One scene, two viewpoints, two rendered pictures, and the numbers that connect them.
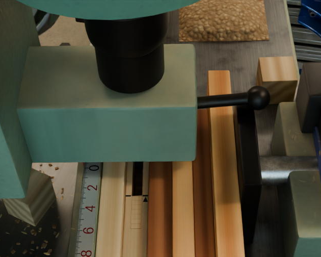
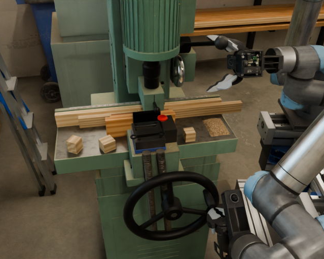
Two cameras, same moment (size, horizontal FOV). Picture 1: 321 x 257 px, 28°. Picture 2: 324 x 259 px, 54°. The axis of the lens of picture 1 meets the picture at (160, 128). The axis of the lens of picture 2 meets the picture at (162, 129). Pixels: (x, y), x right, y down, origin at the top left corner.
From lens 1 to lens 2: 0.93 m
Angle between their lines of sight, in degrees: 54
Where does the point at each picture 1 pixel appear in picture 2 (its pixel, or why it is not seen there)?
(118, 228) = (126, 108)
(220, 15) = (212, 123)
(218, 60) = (197, 127)
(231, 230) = (124, 117)
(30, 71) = not seen: hidden behind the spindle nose
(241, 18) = (214, 127)
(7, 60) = (140, 66)
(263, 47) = (207, 135)
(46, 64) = not seen: hidden behind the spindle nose
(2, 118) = (129, 70)
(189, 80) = (151, 93)
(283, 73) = (187, 131)
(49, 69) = not seen: hidden behind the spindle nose
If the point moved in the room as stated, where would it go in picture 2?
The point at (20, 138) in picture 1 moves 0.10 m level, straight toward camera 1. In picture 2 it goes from (135, 82) to (110, 89)
